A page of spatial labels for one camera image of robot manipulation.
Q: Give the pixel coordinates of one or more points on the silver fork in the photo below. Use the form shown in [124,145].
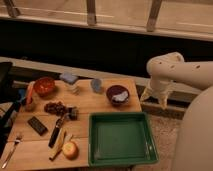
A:
[16,142]

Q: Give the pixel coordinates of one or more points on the green plastic tray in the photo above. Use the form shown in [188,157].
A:
[120,138]

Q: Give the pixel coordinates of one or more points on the clear plastic cup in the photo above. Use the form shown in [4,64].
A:
[73,88]

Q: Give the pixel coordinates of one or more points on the orange carrot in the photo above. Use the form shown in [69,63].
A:
[29,93]

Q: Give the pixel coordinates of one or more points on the small dark wrapped block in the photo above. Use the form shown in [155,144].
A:
[72,113]

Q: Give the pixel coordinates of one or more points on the banana peel piece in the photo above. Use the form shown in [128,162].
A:
[58,145]

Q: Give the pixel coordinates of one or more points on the white napkin in bowl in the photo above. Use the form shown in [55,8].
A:
[120,97]

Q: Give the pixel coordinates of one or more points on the black rectangular bar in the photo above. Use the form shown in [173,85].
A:
[37,125]

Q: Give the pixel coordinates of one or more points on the bunch of dark grapes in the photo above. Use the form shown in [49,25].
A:
[55,108]

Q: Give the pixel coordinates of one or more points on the yellow apple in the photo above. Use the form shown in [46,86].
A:
[70,150]

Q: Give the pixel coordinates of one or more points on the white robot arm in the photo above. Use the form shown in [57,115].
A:
[194,144]

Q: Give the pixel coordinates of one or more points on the black handled knife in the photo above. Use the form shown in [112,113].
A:
[55,132]

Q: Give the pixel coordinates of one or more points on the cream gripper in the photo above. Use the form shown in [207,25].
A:
[159,89]

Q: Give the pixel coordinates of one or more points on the dark purple bowl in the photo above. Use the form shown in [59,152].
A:
[114,90]

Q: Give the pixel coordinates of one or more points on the red bowl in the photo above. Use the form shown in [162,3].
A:
[44,86]

